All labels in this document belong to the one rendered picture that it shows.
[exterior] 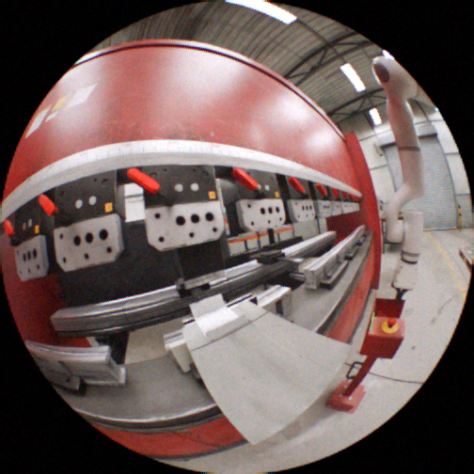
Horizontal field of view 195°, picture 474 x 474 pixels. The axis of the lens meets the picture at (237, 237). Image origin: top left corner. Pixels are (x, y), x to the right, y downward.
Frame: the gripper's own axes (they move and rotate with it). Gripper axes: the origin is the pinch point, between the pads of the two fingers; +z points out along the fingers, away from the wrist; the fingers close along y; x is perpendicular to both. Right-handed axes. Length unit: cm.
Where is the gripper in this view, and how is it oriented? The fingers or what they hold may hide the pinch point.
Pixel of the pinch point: (399, 296)
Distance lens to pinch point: 69.1
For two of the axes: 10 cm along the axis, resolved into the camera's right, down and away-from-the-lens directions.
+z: 1.3, 9.7, 1.8
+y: 6.0, 0.6, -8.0
